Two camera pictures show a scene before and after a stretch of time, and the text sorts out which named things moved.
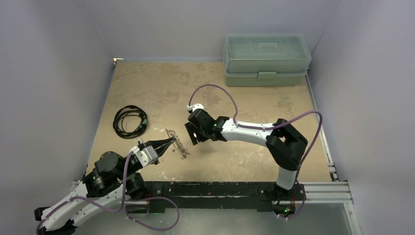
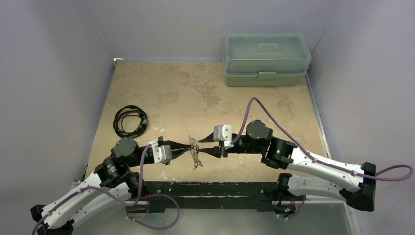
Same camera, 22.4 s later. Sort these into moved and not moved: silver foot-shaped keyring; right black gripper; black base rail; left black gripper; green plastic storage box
Moved: right black gripper; silver foot-shaped keyring; left black gripper
Not moved: black base rail; green plastic storage box
